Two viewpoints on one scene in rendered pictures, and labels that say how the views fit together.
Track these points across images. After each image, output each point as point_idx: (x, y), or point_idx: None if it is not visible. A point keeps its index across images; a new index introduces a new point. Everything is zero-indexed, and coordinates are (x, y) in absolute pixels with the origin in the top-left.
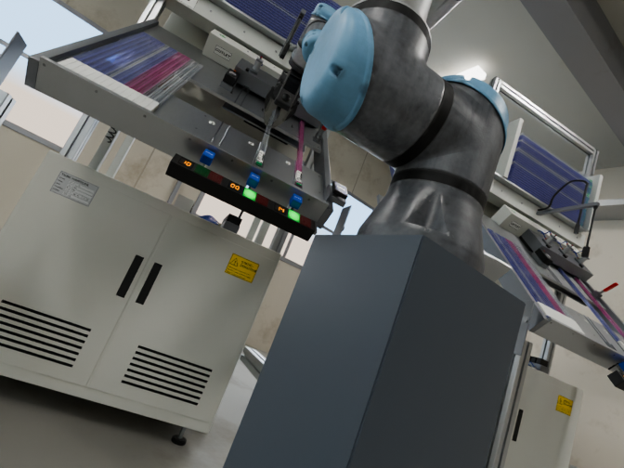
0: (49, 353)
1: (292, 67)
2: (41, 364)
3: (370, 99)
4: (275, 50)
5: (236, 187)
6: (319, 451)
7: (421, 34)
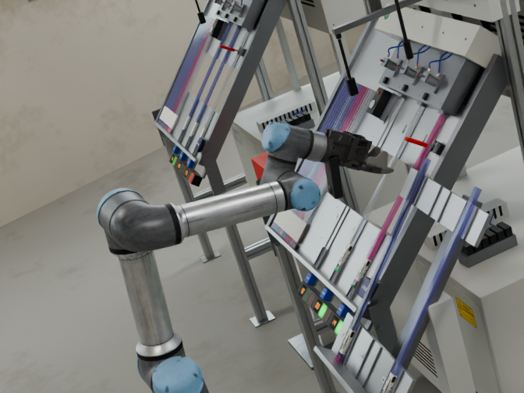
0: (430, 368)
1: None
2: (432, 375)
3: None
4: None
5: (318, 306)
6: None
7: (141, 361)
